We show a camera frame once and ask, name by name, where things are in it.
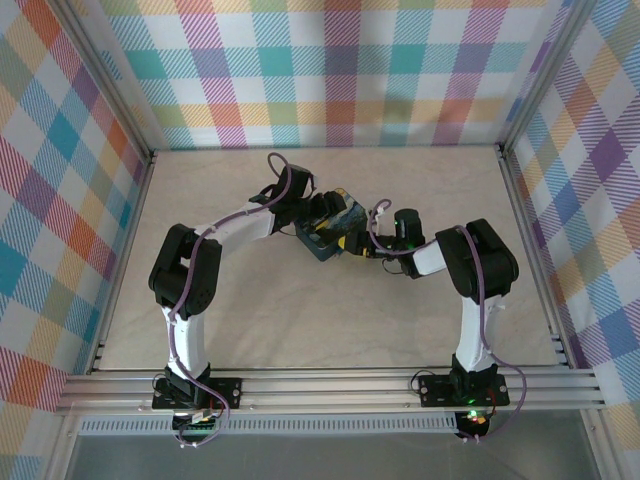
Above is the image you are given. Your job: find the small circuit board with lights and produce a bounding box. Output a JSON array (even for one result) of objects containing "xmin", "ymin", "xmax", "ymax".
[{"xmin": 457, "ymin": 407, "xmax": 492, "ymax": 439}]

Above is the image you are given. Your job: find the aluminium side rail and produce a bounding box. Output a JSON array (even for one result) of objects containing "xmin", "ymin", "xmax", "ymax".
[
  {"xmin": 87, "ymin": 147, "xmax": 159, "ymax": 376},
  {"xmin": 497, "ymin": 144, "xmax": 604, "ymax": 389}
]

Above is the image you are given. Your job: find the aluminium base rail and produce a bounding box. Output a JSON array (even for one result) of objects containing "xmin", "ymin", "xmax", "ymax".
[{"xmin": 54, "ymin": 367, "xmax": 607, "ymax": 417}]

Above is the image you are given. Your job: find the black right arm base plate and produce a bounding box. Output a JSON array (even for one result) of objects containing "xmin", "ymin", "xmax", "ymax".
[{"xmin": 419, "ymin": 374, "xmax": 511, "ymax": 407}]

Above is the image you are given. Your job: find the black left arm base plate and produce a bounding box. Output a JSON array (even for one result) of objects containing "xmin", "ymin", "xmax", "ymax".
[{"xmin": 152, "ymin": 377, "xmax": 244, "ymax": 412}]

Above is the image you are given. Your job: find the aluminium frame post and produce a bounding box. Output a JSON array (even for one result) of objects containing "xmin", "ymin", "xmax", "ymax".
[
  {"xmin": 497, "ymin": 0, "xmax": 601, "ymax": 156},
  {"xmin": 59, "ymin": 0, "xmax": 156, "ymax": 164}
]

